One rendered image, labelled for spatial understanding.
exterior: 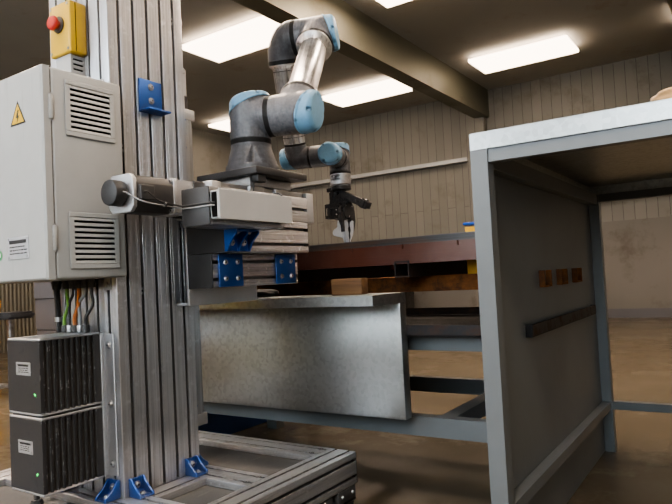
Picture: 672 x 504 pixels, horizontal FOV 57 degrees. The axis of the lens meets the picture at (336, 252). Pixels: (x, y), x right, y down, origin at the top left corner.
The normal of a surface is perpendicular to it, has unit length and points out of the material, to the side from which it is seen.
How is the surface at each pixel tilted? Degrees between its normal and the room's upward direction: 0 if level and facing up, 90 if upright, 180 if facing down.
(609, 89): 90
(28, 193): 90
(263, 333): 90
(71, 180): 90
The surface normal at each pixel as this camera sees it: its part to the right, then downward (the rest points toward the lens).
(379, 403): -0.55, 0.00
